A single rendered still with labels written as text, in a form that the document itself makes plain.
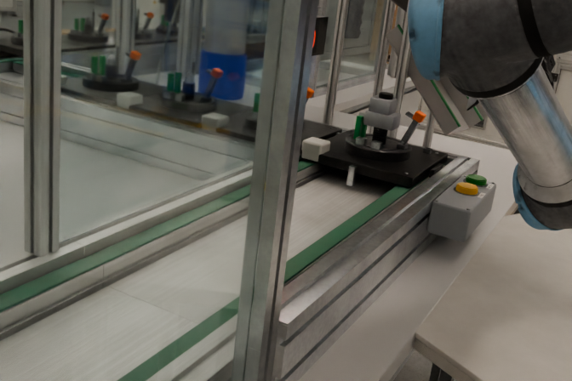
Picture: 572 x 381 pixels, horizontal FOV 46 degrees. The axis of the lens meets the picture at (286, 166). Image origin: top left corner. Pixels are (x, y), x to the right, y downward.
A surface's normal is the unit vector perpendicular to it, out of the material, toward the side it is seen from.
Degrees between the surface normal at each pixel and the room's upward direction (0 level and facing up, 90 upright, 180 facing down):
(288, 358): 90
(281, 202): 90
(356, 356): 0
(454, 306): 0
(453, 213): 90
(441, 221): 90
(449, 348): 0
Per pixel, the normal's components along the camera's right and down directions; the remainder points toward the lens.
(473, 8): -0.55, 0.11
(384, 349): 0.11, -0.95
